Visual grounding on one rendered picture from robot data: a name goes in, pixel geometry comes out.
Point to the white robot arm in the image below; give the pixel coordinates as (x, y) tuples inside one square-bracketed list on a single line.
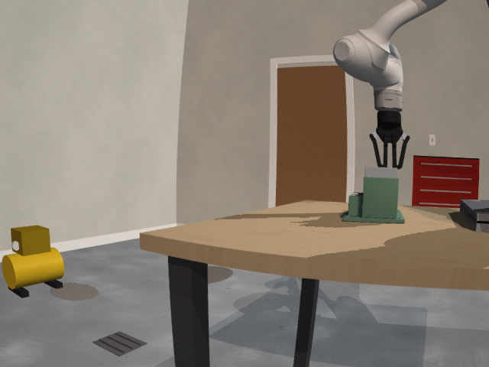
[(365, 56)]

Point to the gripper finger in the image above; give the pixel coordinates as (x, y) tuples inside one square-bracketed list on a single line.
[(403, 150), (373, 137)]

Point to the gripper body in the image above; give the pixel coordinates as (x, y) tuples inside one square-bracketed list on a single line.
[(389, 121)]

